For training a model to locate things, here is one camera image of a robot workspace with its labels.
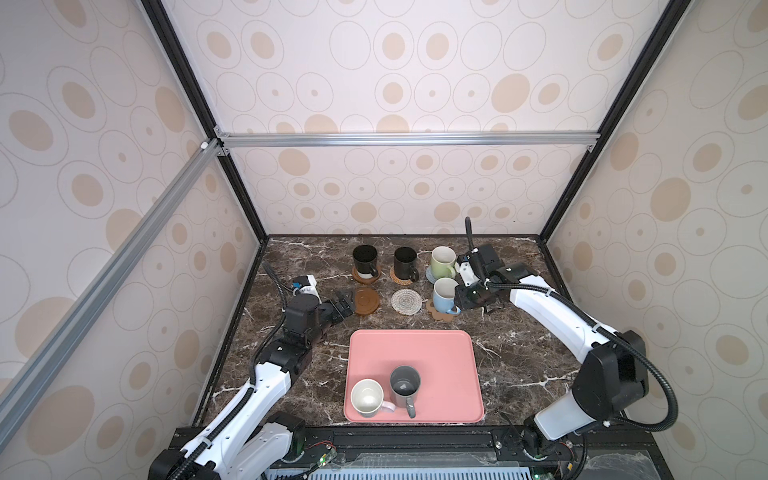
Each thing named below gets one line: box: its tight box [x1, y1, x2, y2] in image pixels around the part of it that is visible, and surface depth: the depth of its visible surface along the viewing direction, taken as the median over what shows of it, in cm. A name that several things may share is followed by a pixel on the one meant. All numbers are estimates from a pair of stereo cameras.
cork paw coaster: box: [426, 301, 454, 322], surface depth 99 cm
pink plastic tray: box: [344, 330, 485, 423], surface depth 87 cm
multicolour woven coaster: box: [390, 289, 423, 316], surface depth 102 cm
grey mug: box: [390, 365, 421, 419], surface depth 76 cm
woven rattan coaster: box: [390, 265, 413, 286], surface depth 108 cm
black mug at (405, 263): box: [394, 246, 419, 283], surface depth 105 cm
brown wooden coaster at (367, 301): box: [355, 287, 380, 315], surface depth 102 cm
